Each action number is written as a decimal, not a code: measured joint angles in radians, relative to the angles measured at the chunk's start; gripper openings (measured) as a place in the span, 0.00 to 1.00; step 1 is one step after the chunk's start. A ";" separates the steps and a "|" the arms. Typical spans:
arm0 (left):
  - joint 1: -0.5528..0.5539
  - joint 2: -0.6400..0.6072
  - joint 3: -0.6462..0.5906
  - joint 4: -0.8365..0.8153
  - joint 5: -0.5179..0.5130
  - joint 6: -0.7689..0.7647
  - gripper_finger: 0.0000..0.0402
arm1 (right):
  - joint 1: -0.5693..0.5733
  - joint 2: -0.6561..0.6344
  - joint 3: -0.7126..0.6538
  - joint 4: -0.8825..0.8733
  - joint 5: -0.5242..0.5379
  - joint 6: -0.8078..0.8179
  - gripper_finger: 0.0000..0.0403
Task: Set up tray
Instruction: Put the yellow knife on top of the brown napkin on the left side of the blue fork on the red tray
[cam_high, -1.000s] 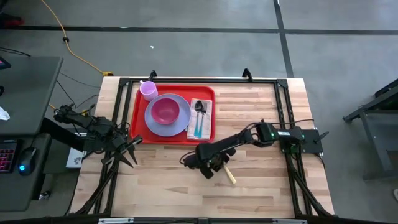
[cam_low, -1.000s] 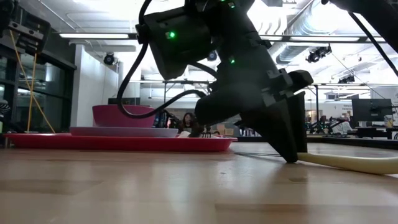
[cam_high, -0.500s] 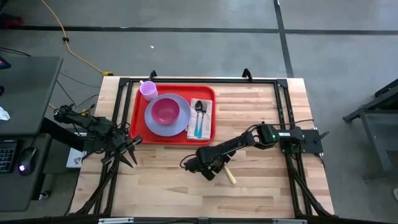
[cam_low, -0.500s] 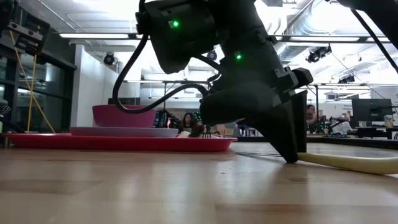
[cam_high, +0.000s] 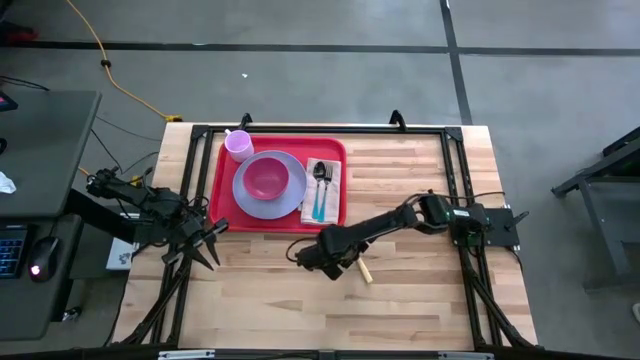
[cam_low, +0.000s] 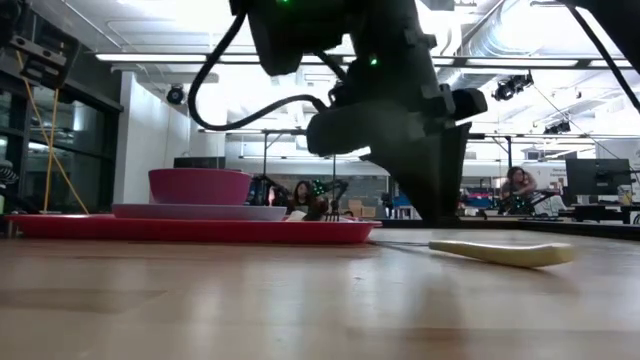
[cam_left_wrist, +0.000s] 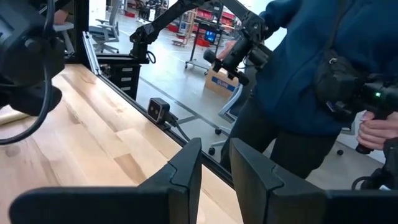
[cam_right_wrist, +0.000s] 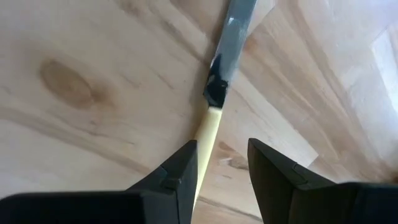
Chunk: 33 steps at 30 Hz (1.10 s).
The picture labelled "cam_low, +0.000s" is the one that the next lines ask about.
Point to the lilac plastic plate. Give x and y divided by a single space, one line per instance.
200 211

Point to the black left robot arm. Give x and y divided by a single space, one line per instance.
10 15

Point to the black ceiling spotlight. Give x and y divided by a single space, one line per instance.
175 94

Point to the red plastic bowl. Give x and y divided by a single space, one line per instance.
200 186

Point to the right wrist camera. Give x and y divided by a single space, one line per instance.
295 35

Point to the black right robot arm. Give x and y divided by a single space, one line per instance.
615 25

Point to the black computer monitor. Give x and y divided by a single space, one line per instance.
597 177
200 162

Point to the beige cloth napkin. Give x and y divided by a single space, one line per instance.
296 216

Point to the long white light bar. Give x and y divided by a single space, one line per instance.
150 57

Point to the black metal rig frame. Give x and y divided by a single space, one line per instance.
509 150
265 160

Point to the red plastic tray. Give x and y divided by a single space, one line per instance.
200 231

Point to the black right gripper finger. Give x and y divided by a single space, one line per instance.
410 180
459 170

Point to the cardboard box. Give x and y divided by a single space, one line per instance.
357 206

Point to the blue storage bin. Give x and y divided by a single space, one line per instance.
402 200

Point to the black background robot arm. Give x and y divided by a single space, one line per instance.
330 187
267 192

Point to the black ceiling camera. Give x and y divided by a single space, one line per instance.
510 87
556 127

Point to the person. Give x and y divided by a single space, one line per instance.
517 182
301 197
6 175

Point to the silver ventilation duct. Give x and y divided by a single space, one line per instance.
500 30

